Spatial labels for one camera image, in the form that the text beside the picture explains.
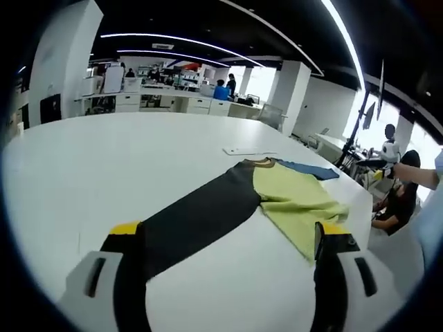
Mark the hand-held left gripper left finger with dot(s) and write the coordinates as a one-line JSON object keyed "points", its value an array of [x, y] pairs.
{"points": [[93, 273]]}

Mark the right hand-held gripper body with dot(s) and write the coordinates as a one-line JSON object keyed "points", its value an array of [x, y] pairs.
{"points": [[391, 152]]}

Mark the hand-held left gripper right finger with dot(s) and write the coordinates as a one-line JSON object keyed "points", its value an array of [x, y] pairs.
{"points": [[363, 276]]}

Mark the yellow blue dark garment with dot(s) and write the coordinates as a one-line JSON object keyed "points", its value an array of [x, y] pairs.
{"points": [[284, 193]]}

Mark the white template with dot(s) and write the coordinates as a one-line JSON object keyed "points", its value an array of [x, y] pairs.
{"points": [[242, 150]]}

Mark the black tripod stand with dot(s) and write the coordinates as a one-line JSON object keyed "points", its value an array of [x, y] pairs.
{"points": [[353, 138]]}

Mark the person's light blue shirt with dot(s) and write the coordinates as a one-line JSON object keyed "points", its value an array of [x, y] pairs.
{"points": [[432, 224]]}

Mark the grey office chair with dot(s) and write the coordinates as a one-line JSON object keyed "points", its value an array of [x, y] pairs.
{"points": [[271, 115]]}

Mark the long ceiling light strip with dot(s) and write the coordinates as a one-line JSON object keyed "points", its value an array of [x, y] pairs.
{"points": [[346, 38]]}

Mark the black cabinet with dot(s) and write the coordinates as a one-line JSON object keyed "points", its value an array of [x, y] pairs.
{"points": [[50, 109]]}

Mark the white counter with drawers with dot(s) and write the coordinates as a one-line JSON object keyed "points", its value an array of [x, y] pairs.
{"points": [[200, 105]]}

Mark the white printer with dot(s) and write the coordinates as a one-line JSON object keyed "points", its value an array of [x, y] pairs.
{"points": [[92, 85]]}

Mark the tall white appliance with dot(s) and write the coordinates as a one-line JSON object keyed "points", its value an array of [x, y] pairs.
{"points": [[113, 79]]}

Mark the white square pillar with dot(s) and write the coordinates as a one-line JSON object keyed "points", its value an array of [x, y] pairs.
{"points": [[62, 62]]}

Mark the curved ceiling light strip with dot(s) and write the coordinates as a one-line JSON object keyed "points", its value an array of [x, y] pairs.
{"points": [[180, 38], [173, 54]]}

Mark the ceiling air vent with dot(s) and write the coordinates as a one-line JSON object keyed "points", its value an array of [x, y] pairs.
{"points": [[162, 45]]}

